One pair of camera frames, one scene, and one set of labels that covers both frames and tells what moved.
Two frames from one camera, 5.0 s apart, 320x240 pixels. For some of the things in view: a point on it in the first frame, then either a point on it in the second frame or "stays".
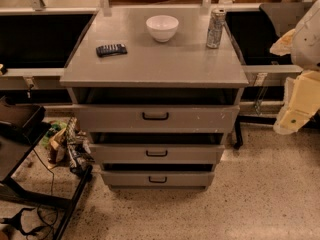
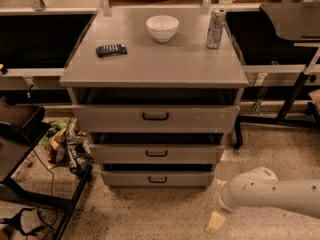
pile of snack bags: (68, 146) stays
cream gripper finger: (290, 121) -> (216, 222)
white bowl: (162, 27) stays
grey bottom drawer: (157, 180) stays
